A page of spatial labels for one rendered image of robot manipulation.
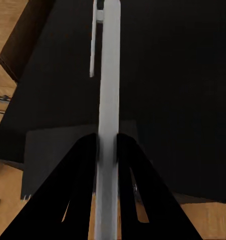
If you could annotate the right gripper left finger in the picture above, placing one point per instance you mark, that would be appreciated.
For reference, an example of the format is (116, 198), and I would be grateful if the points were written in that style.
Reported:
(60, 209)

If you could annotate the pen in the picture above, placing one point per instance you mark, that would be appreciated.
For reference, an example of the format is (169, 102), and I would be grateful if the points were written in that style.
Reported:
(107, 193)

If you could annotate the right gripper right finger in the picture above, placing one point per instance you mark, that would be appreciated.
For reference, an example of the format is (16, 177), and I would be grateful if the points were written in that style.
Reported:
(167, 220)

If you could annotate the desk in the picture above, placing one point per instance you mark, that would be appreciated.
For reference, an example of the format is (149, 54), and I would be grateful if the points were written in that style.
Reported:
(172, 83)

